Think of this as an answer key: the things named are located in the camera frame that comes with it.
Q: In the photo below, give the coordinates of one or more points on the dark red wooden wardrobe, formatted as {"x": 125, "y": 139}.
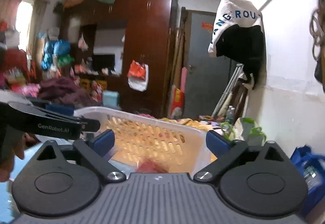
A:
{"x": 148, "y": 29}

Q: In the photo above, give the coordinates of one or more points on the blue woven shopping bag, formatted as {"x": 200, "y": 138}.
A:
{"x": 311, "y": 167}

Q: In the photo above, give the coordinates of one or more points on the pink floral bedding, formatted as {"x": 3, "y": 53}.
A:
{"x": 20, "y": 84}

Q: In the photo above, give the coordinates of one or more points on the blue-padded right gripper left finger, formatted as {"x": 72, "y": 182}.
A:
{"x": 96, "y": 153}

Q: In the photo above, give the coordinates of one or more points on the orange white hanging bag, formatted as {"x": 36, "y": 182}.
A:
{"x": 138, "y": 76}

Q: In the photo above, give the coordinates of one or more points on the translucent white plastic basket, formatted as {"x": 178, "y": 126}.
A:
{"x": 175, "y": 147}

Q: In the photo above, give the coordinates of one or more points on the window curtain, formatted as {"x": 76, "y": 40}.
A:
{"x": 9, "y": 10}

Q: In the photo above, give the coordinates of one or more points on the person's left hand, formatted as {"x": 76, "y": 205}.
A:
{"x": 27, "y": 141}

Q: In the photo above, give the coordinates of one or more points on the black television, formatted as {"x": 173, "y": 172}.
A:
{"x": 102, "y": 61}

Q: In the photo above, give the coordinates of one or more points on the white green-handled tote bag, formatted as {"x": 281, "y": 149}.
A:
{"x": 245, "y": 129}

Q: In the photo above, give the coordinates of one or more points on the metal crutches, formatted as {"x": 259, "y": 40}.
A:
{"x": 228, "y": 89}

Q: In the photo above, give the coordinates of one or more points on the dark maroon clothing pile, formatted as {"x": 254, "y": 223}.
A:
{"x": 64, "y": 91}

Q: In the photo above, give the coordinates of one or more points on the blue plastic bags stack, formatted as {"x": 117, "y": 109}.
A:
{"x": 59, "y": 49}

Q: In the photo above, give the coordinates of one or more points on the grey door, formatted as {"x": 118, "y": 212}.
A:
{"x": 207, "y": 77}

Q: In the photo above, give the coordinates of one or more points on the yellow blanket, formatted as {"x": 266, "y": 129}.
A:
{"x": 190, "y": 123}

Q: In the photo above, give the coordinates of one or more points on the black hanging garment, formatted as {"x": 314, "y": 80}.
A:
{"x": 244, "y": 45}

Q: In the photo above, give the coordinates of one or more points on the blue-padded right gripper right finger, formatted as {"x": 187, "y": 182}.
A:
{"x": 227, "y": 153}

